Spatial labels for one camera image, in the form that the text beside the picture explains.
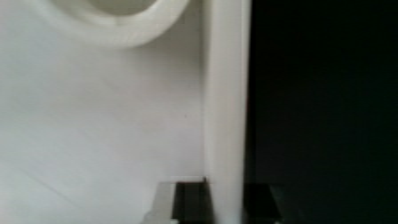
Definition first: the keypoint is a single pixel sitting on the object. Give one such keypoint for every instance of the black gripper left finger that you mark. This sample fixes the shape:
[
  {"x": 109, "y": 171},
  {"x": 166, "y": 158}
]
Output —
[{"x": 182, "y": 204}]

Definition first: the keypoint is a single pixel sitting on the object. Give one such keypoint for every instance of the white square tabletop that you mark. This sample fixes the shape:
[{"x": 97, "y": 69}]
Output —
[{"x": 124, "y": 94}]

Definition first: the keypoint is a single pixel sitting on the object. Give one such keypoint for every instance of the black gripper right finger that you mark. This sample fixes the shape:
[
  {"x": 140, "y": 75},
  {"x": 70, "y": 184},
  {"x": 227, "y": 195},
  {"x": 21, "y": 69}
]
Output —
[{"x": 260, "y": 205}]

